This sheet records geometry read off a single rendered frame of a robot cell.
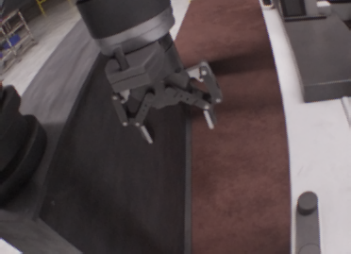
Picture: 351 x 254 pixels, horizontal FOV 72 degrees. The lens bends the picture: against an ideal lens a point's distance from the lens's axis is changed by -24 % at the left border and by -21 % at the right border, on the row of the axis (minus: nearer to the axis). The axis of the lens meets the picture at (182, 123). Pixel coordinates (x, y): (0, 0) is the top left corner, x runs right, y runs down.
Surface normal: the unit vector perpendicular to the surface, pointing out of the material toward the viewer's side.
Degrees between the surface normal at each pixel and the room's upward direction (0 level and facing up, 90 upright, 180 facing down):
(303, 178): 0
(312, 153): 0
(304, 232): 0
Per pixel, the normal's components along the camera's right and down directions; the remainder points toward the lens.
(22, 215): -0.31, -0.72
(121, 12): 0.12, 0.62
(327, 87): -0.16, 0.69
